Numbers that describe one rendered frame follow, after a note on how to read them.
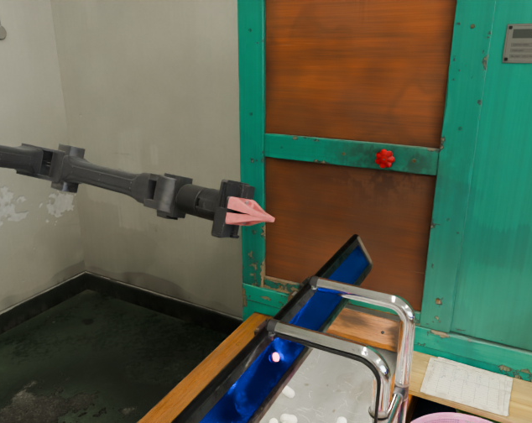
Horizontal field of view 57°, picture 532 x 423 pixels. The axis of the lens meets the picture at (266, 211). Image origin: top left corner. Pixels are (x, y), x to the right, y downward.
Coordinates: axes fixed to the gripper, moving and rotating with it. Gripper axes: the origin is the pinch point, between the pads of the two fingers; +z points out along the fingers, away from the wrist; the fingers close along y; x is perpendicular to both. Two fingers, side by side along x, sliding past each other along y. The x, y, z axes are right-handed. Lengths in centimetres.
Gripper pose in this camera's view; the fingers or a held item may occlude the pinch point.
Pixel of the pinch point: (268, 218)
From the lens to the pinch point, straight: 82.3
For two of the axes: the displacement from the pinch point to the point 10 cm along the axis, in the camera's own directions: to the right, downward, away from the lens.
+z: 7.9, 1.9, -5.8
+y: -2.0, 9.8, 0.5
